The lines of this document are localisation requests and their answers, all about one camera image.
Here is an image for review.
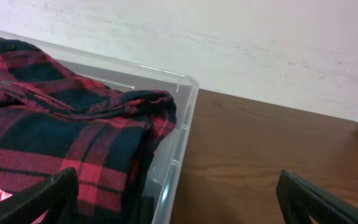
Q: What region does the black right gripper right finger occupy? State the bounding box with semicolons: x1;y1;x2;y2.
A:
276;170;358;224

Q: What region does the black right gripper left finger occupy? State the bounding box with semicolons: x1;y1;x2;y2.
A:
0;167;79;224

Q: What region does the red plaid shirt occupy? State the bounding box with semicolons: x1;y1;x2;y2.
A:
0;37;177;223

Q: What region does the clear plastic storage bin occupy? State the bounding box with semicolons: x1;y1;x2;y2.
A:
0;30;199;224

